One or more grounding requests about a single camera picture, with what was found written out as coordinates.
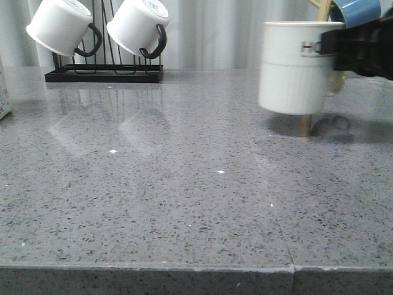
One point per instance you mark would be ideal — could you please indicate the blue ceramic mug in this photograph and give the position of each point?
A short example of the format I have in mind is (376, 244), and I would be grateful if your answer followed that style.
(355, 12)

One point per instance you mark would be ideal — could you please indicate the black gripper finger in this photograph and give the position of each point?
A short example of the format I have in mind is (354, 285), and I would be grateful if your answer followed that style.
(365, 49)

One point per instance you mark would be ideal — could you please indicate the white ribbed ceramic cup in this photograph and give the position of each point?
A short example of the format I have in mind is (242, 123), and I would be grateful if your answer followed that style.
(294, 75)

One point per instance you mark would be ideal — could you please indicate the white enamel mug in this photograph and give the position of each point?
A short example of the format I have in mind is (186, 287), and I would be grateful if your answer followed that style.
(139, 27)
(60, 26)

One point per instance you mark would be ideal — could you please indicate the wooden mug tree stand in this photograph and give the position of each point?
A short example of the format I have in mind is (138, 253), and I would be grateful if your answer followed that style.
(337, 78)

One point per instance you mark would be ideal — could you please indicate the left white enamel mug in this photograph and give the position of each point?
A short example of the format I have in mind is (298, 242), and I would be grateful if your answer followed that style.
(60, 26)

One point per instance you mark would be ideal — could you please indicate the black wire mug rack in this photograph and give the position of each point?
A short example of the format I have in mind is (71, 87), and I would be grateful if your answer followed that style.
(110, 63)

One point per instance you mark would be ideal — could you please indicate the right white enamel mug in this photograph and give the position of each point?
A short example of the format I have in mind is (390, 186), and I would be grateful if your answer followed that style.
(139, 27)

